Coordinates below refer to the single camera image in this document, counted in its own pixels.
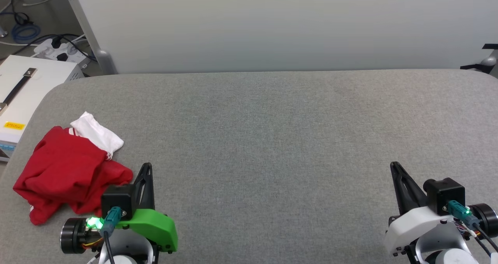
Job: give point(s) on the white partition panel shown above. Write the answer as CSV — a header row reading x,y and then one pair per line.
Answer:
x,y
280,22

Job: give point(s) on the yellow warning label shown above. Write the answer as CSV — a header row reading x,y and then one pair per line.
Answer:
x,y
14,125

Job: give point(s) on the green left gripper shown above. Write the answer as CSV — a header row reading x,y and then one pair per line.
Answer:
x,y
153,225

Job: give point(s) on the white power strip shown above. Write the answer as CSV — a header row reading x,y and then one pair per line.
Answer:
x,y
70,50

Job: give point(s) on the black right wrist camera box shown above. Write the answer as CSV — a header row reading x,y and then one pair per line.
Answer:
x,y
447,192

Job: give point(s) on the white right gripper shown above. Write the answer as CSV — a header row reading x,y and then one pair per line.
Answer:
x,y
408,227

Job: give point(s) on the red and white basketball jersey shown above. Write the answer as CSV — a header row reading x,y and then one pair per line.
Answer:
x,y
66,166

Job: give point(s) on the white equipment case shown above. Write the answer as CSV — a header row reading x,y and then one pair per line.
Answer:
x,y
42,85

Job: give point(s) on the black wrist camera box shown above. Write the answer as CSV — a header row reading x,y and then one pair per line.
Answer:
x,y
447,192
116,199

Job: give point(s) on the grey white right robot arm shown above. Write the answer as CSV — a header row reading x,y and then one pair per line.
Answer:
x,y
443,238

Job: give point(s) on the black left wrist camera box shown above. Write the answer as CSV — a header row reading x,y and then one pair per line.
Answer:
x,y
116,199

